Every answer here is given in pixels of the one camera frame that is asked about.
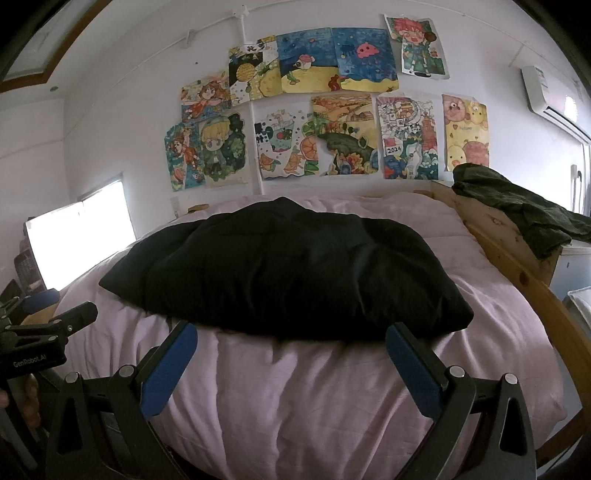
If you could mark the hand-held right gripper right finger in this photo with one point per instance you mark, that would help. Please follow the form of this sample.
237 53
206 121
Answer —
415 369

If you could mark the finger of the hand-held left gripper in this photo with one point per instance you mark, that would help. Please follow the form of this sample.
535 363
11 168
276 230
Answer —
69 318
44 301

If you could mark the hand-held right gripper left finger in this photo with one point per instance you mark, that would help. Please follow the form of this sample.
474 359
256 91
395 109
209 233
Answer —
168 369

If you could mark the black jacket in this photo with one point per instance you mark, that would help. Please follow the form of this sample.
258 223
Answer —
286 267

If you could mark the person's left hand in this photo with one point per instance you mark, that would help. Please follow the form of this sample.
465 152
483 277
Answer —
32 401

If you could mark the bright window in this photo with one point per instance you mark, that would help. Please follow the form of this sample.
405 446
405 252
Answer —
78 240

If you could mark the pink blanket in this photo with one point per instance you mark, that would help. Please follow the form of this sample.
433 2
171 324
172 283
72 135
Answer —
323 392

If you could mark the white pillow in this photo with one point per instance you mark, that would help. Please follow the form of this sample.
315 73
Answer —
579 302

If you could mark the white cabinet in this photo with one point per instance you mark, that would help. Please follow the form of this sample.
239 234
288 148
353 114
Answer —
575 267

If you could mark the dark green garment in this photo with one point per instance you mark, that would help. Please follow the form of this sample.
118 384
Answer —
508 198

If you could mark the white air conditioner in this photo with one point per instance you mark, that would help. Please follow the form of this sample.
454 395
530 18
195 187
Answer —
554 99

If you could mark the white wall socket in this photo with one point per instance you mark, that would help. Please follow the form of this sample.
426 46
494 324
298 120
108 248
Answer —
175 206

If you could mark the group of colourful wall drawings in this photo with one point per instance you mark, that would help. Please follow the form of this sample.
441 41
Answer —
341 134

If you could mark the wall outlet with plug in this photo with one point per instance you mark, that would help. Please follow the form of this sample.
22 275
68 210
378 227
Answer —
576 177

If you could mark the white wall clip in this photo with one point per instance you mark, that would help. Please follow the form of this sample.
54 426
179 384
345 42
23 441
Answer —
189 39

